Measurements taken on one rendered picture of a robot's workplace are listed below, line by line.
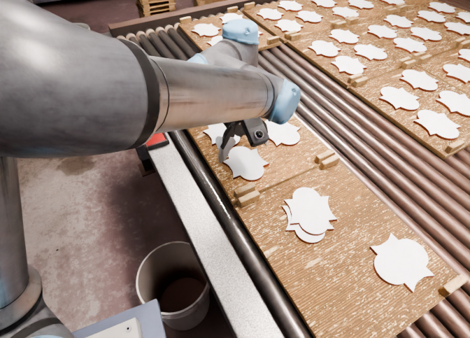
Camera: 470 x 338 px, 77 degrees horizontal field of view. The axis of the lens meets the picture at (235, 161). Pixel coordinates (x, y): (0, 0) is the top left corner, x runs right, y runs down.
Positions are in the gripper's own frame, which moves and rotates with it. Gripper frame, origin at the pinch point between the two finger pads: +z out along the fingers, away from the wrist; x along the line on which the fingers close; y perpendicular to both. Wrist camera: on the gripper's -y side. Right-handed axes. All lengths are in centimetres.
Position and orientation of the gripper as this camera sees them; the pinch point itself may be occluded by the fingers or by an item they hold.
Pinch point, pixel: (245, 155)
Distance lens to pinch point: 82.9
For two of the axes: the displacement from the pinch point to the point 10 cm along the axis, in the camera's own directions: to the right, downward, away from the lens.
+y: -4.6, -6.3, 6.3
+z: 0.2, 7.0, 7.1
